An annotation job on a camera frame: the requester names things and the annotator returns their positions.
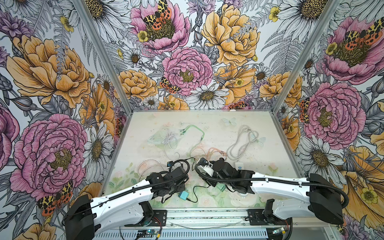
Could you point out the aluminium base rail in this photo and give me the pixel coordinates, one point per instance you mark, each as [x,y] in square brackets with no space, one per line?
[183,218]

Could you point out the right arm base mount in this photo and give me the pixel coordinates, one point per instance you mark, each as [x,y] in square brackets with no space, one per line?
[261,217]

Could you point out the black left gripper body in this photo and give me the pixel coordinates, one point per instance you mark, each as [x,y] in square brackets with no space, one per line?
[176,188]

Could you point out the green charger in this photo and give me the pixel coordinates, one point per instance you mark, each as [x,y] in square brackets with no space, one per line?
[221,187]

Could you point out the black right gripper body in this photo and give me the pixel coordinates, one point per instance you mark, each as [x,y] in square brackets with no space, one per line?
[230,183]

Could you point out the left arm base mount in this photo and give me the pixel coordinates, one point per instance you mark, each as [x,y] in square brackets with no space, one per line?
[156,218]

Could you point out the white blue power strip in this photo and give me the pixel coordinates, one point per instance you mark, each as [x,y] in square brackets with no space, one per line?
[239,166]

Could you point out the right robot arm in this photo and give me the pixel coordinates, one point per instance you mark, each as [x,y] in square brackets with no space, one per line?
[309,197]

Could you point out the aluminium corner post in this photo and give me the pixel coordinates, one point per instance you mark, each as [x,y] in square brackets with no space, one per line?
[320,27]
[93,33]

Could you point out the aluminium corner post right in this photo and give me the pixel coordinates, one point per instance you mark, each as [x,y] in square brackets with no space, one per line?
[320,27]

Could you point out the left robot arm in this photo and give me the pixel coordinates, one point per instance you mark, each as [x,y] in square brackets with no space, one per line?
[88,217]

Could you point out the aluminium corner post left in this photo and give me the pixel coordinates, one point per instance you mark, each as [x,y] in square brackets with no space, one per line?
[93,33]

